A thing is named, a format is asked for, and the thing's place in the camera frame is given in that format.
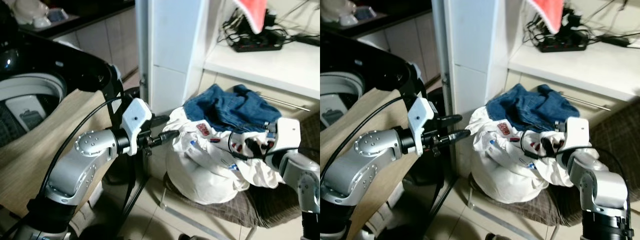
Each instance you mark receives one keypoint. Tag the white cabinet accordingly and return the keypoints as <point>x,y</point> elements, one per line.
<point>170,40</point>
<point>470,40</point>

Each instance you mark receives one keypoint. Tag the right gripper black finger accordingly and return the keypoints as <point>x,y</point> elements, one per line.
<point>253,147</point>
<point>548,147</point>

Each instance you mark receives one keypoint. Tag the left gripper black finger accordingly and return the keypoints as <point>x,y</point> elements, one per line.
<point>459,135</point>
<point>450,120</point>
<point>160,120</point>
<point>169,136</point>

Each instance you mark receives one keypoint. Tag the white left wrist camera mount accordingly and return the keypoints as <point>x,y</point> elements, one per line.
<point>136,117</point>
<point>420,117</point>

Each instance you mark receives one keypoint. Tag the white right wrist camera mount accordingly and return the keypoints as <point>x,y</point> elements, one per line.
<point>287,132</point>
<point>577,132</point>

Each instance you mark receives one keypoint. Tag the brown checkered cushioned chair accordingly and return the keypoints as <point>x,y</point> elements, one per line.
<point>270,206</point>
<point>550,211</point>

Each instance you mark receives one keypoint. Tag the red cloth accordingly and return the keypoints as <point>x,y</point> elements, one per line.
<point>252,12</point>
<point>550,12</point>

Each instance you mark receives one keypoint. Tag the blue denim jeans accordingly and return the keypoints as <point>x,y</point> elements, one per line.
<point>530,107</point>
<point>225,107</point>

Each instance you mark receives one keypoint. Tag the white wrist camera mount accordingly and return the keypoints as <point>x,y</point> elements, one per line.
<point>420,117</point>
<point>136,117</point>
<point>577,132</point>
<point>287,132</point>

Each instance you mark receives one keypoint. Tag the black power adapter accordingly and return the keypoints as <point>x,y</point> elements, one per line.
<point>306,39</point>
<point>614,40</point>

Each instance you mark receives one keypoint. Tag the black power strip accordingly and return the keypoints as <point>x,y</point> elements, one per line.
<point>257,44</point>
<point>562,45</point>

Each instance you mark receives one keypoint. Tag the white rounded item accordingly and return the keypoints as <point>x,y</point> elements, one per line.
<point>30,12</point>
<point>334,10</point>

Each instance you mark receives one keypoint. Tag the grey metal pole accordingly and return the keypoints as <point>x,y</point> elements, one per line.
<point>142,45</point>
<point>440,50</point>

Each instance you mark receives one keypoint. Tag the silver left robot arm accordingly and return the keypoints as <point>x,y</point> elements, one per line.
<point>350,187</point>
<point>75,167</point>

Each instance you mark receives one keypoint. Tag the white jacket with red patches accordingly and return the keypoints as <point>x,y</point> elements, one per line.
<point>505,170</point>
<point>205,170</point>

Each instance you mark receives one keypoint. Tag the small bluish box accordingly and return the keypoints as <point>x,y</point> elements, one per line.
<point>59,15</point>
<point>365,12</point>

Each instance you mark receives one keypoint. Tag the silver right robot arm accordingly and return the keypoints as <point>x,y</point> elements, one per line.
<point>595,180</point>
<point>300,175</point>

